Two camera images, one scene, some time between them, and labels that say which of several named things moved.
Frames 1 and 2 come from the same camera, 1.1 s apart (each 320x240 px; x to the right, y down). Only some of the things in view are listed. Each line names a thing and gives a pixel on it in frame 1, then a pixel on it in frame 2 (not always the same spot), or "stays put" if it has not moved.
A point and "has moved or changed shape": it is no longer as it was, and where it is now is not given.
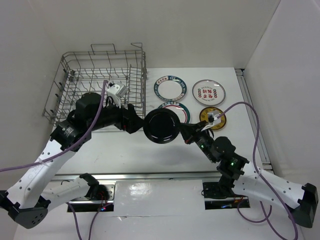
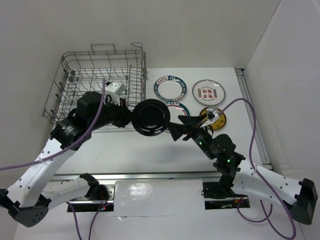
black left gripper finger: (134, 122) -> (125, 115)
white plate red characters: (209, 92) stays put
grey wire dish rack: (81, 73) stays put
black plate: (161, 125) has moved or changed shape
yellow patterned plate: (203, 116) stays put
